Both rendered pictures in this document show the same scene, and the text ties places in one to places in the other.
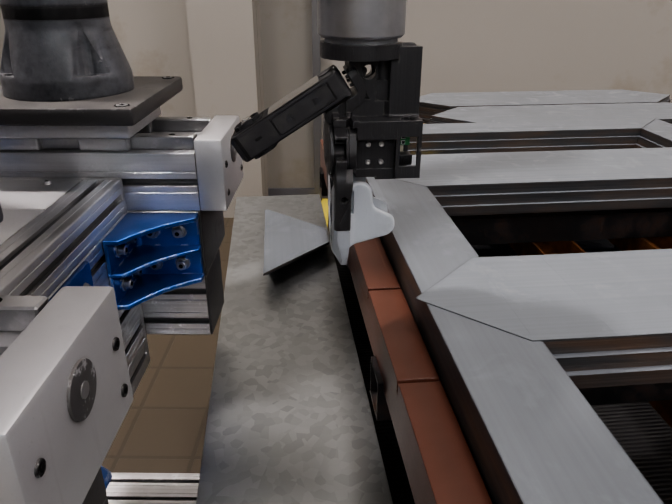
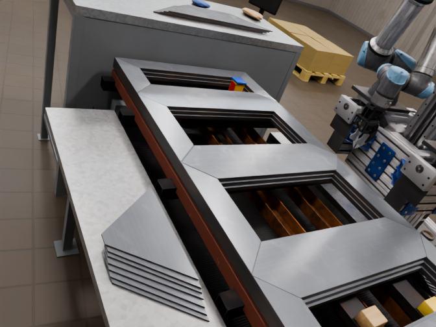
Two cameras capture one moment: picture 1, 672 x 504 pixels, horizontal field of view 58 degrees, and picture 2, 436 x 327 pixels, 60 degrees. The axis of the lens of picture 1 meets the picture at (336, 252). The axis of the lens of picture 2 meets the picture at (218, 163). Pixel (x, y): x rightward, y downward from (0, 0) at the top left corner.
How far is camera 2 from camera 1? 2.02 m
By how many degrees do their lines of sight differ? 114
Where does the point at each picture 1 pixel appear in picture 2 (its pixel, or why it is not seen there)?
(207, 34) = not seen: outside the picture
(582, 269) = (309, 164)
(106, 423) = (344, 115)
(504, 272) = (326, 163)
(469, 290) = (329, 157)
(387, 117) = (363, 115)
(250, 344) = not seen: hidden behind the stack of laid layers
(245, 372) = not seen: hidden behind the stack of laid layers
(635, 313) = (294, 148)
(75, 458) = (340, 109)
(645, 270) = (295, 163)
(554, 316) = (309, 148)
